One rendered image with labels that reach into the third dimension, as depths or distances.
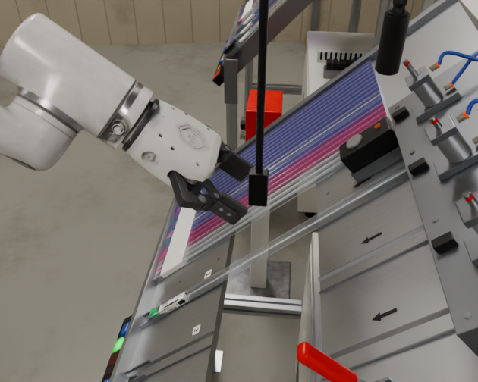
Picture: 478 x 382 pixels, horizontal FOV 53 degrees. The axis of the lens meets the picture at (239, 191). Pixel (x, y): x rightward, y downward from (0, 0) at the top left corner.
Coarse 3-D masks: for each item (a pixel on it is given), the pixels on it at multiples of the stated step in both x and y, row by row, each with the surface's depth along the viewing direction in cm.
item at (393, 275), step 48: (432, 48) 75; (384, 96) 75; (336, 192) 67; (384, 192) 59; (336, 240) 60; (384, 240) 54; (336, 288) 54; (384, 288) 49; (432, 288) 45; (336, 336) 49; (384, 336) 45; (432, 336) 41
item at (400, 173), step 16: (384, 176) 60; (400, 176) 58; (368, 192) 60; (336, 208) 62; (304, 224) 65; (320, 224) 64; (272, 240) 68; (288, 240) 66; (256, 256) 69; (224, 272) 72; (192, 288) 76; (208, 288) 74
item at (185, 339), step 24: (192, 264) 85; (216, 264) 78; (168, 288) 85; (216, 288) 73; (168, 312) 78; (192, 312) 74; (216, 312) 69; (144, 336) 80; (168, 336) 74; (192, 336) 69; (216, 336) 66; (144, 360) 74; (168, 360) 69; (192, 360) 65
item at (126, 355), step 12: (168, 216) 103; (168, 228) 101; (156, 252) 94; (156, 264) 92; (144, 288) 87; (144, 300) 85; (144, 312) 84; (132, 324) 81; (132, 336) 79; (132, 348) 78; (120, 360) 75; (132, 360) 77; (120, 372) 74
